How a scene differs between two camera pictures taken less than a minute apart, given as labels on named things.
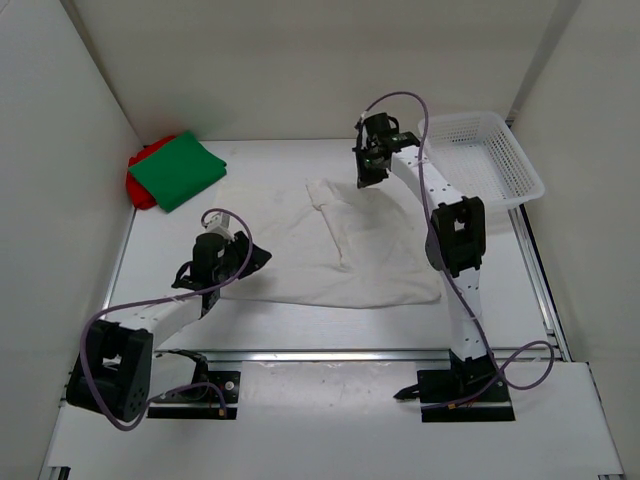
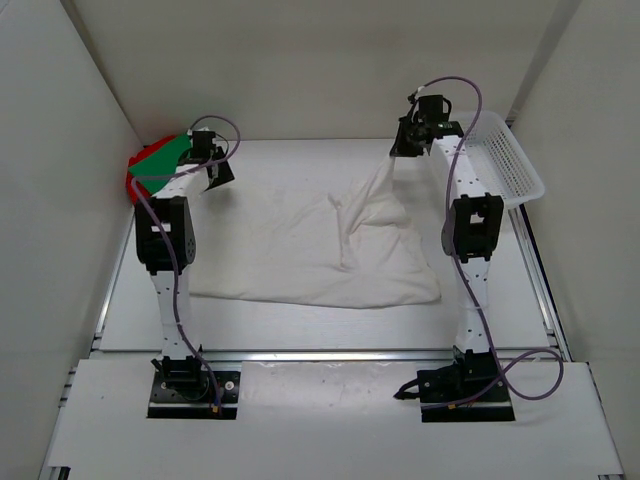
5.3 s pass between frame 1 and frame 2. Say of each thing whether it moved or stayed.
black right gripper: moved
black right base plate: stayed
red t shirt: stayed
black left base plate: stayed
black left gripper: moved
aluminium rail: stayed
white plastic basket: stayed
